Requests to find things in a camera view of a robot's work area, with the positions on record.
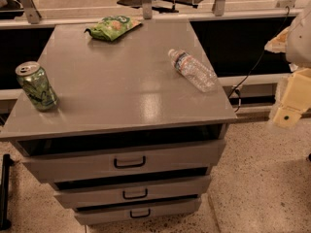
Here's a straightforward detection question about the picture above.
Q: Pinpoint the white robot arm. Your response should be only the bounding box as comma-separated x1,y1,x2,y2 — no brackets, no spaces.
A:
264,2,311,128

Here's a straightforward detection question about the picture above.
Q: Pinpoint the clear plastic water bottle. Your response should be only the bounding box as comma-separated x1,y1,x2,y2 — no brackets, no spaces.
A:
168,50,218,93

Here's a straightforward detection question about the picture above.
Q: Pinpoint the bottom grey drawer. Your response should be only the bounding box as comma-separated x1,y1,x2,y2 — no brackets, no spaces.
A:
75,197,201,225

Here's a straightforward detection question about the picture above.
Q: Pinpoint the grey drawer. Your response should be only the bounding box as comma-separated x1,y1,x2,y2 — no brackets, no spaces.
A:
23,139,225,183
54,175,211,209
75,197,201,225

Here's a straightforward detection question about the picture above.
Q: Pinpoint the grey drawer cabinet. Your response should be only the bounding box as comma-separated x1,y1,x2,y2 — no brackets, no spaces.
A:
1,20,235,213

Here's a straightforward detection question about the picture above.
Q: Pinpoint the green chip bag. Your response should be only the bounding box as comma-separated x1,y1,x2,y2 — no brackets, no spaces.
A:
85,16,141,42

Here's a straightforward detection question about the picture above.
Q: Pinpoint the middle grey drawer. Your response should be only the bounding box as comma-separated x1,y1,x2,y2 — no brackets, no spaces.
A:
54,175,211,209

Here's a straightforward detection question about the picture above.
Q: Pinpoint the top grey drawer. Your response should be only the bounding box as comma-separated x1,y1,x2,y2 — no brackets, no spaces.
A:
23,139,225,183

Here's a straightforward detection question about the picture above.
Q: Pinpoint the green soda can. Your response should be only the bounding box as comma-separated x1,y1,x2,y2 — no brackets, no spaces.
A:
16,61,58,112

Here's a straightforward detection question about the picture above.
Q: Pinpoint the black metal stand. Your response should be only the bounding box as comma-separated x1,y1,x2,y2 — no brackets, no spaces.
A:
0,154,14,231

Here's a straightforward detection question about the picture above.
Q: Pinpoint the black cable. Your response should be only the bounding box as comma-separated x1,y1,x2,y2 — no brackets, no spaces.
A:
227,5,292,114

